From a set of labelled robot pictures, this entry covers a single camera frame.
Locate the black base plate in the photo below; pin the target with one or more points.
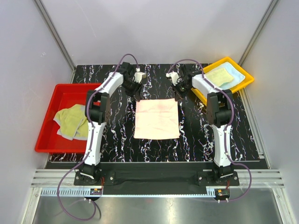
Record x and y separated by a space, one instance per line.
156 178

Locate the yellow plastic tray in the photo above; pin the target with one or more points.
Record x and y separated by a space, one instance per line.
248 78

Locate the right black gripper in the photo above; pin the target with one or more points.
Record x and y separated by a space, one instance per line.
178 95

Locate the left aluminium frame post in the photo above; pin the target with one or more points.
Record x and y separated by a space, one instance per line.
52 29

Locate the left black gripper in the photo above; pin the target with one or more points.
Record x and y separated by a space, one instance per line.
135 92

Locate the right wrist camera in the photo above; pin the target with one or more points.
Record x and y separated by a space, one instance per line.
173 76

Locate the pink towel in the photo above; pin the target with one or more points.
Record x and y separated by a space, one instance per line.
156 119

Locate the red plastic bin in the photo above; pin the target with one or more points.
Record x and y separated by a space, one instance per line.
64 96

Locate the white slotted cable duct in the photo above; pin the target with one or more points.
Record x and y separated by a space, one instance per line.
84 192

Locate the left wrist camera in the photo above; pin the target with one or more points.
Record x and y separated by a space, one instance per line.
139 76

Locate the yellow green towel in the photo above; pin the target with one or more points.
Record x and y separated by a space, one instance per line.
218 76

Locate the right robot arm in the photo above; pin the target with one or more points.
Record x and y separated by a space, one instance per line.
219 114

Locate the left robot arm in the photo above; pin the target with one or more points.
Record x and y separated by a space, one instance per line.
98 112

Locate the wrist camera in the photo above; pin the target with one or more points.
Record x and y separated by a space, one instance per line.
139 76
173 76

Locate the light blue towel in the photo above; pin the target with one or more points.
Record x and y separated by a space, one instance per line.
233 77

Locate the aluminium frame post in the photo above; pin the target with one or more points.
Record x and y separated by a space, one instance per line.
52 29
261 25

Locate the right aluminium frame post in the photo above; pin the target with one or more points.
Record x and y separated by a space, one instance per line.
261 25

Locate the olive yellow towel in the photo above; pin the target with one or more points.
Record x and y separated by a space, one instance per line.
73 124

